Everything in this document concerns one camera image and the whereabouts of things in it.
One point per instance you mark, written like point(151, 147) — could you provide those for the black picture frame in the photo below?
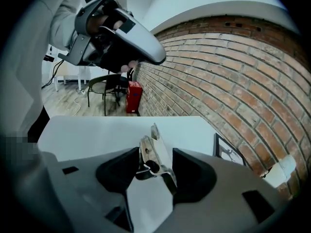
point(228, 152)

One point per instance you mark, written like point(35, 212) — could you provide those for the person's white top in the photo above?
point(26, 57)

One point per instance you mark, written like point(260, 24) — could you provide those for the person's left forearm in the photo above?
point(64, 21)

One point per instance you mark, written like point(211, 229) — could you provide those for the person's black trousers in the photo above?
point(39, 127)

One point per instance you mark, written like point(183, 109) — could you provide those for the black swivel chair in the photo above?
point(124, 82)

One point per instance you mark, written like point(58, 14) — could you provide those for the dark green chair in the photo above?
point(97, 85)

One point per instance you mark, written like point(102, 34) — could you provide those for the white plastic fixture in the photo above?
point(281, 170)

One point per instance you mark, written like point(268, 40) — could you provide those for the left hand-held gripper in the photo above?
point(143, 41)

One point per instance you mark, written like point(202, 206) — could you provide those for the red box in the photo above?
point(133, 97)

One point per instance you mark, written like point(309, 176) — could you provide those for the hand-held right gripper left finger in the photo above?
point(114, 171)

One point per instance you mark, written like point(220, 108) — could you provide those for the person's left hand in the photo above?
point(114, 59)

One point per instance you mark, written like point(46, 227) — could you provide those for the small white table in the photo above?
point(70, 70)

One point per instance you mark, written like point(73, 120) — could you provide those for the silver metal clip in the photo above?
point(155, 154)

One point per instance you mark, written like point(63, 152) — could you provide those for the small black device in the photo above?
point(49, 58)

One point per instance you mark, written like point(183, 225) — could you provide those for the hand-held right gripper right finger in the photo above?
point(194, 176)

